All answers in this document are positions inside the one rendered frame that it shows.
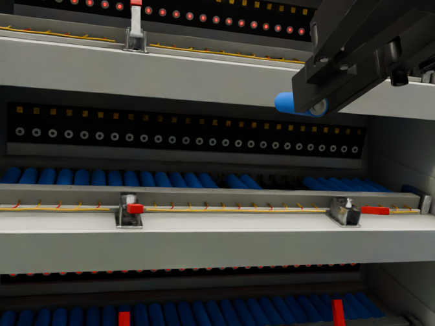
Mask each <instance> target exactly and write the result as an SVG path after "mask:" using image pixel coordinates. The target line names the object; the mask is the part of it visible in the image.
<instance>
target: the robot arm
mask: <svg viewBox="0 0 435 326"><path fill-rule="evenodd" d="M310 29H311V41H312V47H313V55H312V56H311V57H310V58H309V59H308V60H307V61H306V62H305V65H304V67H303V68H302V69H301V70H299V71H298V72H297V73H296V74H295V75H294V76H293V77H292V79H291V80H292V88H293V101H294V110H295V112H296V113H305V112H306V111H308V110H309V109H310V108H312V107H313V106H315V105H316V104H318V103H319V102H321V101H322V100H323V99H325V98H326V99H327V101H328V108H327V111H326V112H325V113H324V115H331V116H332V115H334V114H335V113H337V112H338V111H340V110H341V109H343V108H344V107H346V106H347V105H349V104H350V103H352V102H353V101H355V100H356V99H358V98H359V97H361V96H362V95H364V94H365V93H367V92H368V91H370V90H371V89H373V88H374V87H376V86H378V85H379V84H380V83H382V82H384V81H385V80H387V79H388V77H390V82H391V85H392V86H394V87H400V86H404V85H407V84H409V82H408V72H409V71H410V70H412V69H413V68H414V67H418V68H419V73H421V74H431V73H433V72H435V0H323V2H322V3H321V5H320V6H319V8H318V10H317V12H316V13H315V15H314V16H313V18H312V20H311V21H310ZM383 45H385V47H383Z"/></svg>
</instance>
